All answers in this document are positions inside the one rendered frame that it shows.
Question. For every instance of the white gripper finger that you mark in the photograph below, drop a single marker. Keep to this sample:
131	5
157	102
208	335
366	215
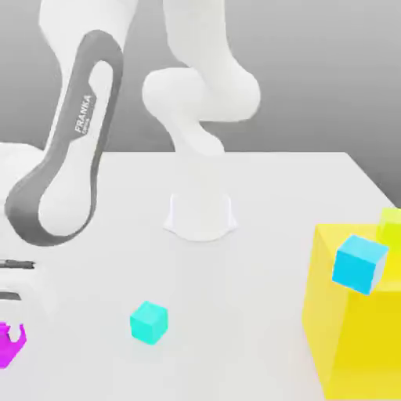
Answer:
15	332

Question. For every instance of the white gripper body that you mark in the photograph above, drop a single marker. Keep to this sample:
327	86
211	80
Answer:
28	300

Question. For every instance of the small magenta cube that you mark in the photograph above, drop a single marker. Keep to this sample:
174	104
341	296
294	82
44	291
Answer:
9	351

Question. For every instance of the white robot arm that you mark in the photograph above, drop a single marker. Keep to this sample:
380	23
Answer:
78	131

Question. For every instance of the small teal cube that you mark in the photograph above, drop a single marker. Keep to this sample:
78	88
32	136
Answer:
147	325

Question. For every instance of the small blue cube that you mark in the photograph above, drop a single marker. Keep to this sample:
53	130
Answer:
354	266

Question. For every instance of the small lime cube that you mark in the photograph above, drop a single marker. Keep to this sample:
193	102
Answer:
391	230

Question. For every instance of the large yellow box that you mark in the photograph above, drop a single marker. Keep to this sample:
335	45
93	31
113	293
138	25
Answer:
360	344

